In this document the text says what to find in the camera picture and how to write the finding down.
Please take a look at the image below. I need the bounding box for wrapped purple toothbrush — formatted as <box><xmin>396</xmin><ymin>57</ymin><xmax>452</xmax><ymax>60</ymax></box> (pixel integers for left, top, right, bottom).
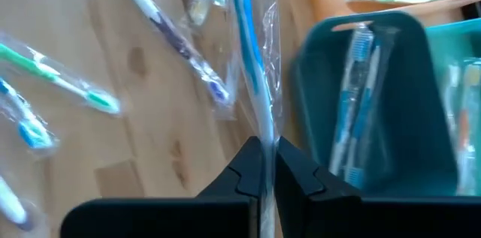
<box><xmin>114</xmin><ymin>0</ymin><xmax>232</xmax><ymax>107</ymax></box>
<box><xmin>0</xmin><ymin>174</ymin><xmax>33</xmax><ymax>232</ymax></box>

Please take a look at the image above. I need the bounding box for blue toothbrush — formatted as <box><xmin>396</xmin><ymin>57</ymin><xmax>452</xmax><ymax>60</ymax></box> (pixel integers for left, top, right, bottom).
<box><xmin>0</xmin><ymin>76</ymin><xmax>59</xmax><ymax>152</ymax></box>
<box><xmin>328</xmin><ymin>23</ymin><xmax>377</xmax><ymax>179</ymax></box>
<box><xmin>343</xmin><ymin>41</ymin><xmax>386</xmax><ymax>191</ymax></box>
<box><xmin>224</xmin><ymin>0</ymin><xmax>283</xmax><ymax>238</ymax></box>

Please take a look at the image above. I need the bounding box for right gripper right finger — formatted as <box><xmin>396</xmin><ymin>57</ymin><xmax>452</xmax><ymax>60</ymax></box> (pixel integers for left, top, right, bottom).
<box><xmin>274</xmin><ymin>136</ymin><xmax>481</xmax><ymax>238</ymax></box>

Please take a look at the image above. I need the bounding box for light turquoise plastic bin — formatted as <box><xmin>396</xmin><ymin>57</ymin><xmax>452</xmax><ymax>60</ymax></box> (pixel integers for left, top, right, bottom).
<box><xmin>423</xmin><ymin>17</ymin><xmax>481</xmax><ymax>198</ymax></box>

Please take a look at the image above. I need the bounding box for orange toothbrush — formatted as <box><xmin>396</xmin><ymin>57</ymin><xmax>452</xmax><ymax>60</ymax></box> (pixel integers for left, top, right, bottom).
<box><xmin>456</xmin><ymin>59</ymin><xmax>481</xmax><ymax>196</ymax></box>
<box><xmin>187</xmin><ymin>0</ymin><xmax>211</xmax><ymax>28</ymax></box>

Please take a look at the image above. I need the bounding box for small dark teal bin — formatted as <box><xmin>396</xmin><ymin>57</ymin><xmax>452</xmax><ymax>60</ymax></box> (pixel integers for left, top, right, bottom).
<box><xmin>288</xmin><ymin>10</ymin><xmax>460</xmax><ymax>198</ymax></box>

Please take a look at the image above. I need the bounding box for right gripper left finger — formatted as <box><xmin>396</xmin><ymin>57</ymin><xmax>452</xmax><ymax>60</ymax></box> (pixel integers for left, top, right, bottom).
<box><xmin>59</xmin><ymin>136</ymin><xmax>263</xmax><ymax>238</ymax></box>

